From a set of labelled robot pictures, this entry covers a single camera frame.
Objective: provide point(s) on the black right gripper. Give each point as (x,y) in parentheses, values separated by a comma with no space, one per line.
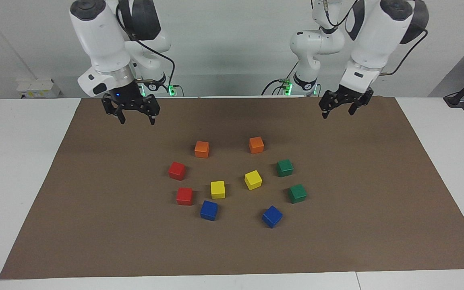
(129,100)

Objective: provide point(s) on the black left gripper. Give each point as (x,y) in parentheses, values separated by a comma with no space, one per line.
(346,96)

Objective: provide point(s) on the red wooden cube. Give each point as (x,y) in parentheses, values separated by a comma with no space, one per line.
(177,171)
(184,196)

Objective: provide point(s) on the green wooden cube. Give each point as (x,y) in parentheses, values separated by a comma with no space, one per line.
(285,168)
(297,193)

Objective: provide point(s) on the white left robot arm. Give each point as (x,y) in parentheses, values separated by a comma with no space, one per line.
(377,36)

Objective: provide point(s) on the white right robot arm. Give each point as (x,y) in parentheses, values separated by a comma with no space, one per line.
(99,36)

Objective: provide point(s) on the orange wooden cube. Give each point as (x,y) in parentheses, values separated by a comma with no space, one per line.
(256,145)
(201,149)

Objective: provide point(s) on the white power strip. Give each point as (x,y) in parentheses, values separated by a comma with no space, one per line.
(36,87)

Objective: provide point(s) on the yellow wooden cube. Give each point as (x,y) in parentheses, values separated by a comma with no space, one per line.
(218,189)
(253,180)

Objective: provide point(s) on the blue wooden cube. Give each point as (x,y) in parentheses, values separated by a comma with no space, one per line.
(272,216)
(209,210)

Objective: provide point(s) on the brown table mat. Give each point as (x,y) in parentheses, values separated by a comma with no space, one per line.
(135,241)

